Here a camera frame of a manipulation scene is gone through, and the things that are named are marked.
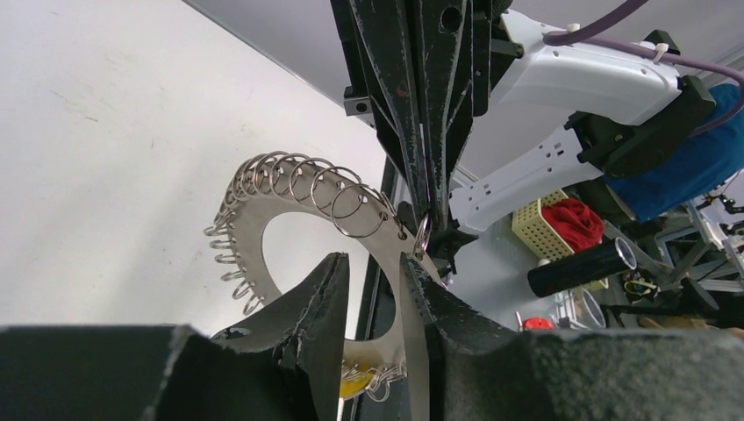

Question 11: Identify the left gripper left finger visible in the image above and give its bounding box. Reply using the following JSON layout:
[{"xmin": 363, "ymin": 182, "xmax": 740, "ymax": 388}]
[{"xmin": 213, "ymin": 253, "xmax": 350, "ymax": 420}]

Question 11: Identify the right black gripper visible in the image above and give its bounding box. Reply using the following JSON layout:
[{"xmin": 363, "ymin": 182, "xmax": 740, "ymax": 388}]
[{"xmin": 331, "ymin": 1, "xmax": 523, "ymax": 230}]

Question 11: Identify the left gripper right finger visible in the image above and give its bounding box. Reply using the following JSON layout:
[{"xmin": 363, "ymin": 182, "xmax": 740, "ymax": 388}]
[{"xmin": 400, "ymin": 253, "xmax": 523, "ymax": 420}]

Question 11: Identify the metal disc with keyrings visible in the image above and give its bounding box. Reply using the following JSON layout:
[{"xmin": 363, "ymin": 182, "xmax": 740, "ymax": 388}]
[{"xmin": 203, "ymin": 151, "xmax": 446, "ymax": 403}]

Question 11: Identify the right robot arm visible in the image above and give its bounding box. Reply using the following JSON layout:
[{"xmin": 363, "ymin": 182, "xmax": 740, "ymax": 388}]
[{"xmin": 331, "ymin": 1, "xmax": 714, "ymax": 232}]

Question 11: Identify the yellow key tag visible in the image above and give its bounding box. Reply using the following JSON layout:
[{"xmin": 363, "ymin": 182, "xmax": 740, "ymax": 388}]
[{"xmin": 339, "ymin": 362, "xmax": 377, "ymax": 401}]

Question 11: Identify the yellow perforated basket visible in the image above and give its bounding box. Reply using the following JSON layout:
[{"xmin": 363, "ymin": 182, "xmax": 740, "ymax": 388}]
[{"xmin": 511, "ymin": 189, "xmax": 578, "ymax": 261}]

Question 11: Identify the red cloth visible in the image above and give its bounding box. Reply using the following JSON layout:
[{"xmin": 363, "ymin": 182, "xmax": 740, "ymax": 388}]
[{"xmin": 541, "ymin": 198, "xmax": 605, "ymax": 252}]

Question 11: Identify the black cylinder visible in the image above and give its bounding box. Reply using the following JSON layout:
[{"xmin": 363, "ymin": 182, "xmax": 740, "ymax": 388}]
[{"xmin": 527, "ymin": 238, "xmax": 637, "ymax": 297}]

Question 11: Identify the blue cloth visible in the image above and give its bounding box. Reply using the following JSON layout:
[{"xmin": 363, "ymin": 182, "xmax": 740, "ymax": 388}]
[{"xmin": 604, "ymin": 111, "xmax": 743, "ymax": 223}]

